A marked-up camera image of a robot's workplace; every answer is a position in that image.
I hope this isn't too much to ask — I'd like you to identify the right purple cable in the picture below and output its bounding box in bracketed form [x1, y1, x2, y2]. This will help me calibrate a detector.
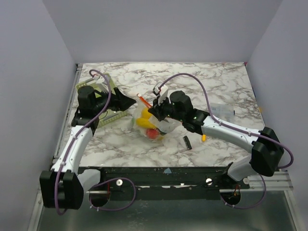
[158, 73, 295, 209]

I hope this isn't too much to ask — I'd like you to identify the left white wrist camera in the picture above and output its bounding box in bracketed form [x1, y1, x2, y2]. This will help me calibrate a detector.
[92, 74, 111, 92]

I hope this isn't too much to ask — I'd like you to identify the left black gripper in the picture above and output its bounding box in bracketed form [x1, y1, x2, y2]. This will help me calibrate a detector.
[93, 87, 137, 115]

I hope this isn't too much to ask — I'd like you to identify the clear plastic screw box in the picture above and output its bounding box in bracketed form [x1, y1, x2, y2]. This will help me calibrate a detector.
[210, 103, 235, 122]

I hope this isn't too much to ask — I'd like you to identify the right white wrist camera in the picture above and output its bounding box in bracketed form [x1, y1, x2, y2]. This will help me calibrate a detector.
[153, 82, 168, 105]

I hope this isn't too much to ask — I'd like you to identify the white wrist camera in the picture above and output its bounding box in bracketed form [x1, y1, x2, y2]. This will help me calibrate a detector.
[153, 82, 168, 105]
[92, 74, 111, 92]

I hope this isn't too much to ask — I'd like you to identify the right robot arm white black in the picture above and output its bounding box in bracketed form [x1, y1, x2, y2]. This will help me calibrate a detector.
[148, 90, 284, 189]

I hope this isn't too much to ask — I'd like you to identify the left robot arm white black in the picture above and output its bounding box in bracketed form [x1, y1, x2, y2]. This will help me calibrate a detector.
[39, 86, 136, 214]

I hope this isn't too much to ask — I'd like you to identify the clear zip top bag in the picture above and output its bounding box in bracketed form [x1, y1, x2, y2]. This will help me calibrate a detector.
[132, 94, 181, 141]

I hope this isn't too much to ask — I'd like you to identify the peach toy fruit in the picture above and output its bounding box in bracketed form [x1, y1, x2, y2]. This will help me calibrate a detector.
[146, 128, 160, 140]

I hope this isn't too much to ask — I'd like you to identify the purple cable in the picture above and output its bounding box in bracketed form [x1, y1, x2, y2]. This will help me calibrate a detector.
[158, 73, 295, 209]
[54, 69, 137, 215]

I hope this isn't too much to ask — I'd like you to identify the small yellow toy pepper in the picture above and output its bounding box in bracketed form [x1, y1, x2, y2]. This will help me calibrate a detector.
[135, 117, 157, 129]

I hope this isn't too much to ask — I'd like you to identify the black bit holder strip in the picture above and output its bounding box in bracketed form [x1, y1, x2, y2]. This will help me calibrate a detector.
[183, 136, 192, 150]

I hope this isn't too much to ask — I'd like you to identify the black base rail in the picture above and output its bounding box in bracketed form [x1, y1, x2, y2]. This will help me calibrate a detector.
[87, 167, 249, 204]

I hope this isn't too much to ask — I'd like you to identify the orange toy fruit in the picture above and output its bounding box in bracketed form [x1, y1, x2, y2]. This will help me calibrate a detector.
[141, 108, 152, 119]

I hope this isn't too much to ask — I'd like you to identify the aluminium extrusion rail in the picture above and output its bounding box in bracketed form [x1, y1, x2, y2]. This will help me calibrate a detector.
[86, 171, 293, 193]

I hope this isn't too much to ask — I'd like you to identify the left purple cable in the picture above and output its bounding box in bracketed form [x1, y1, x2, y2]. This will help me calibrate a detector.
[54, 69, 137, 215]

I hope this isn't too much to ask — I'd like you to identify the green plastic basket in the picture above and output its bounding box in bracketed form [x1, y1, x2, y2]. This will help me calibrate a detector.
[71, 72, 129, 128]

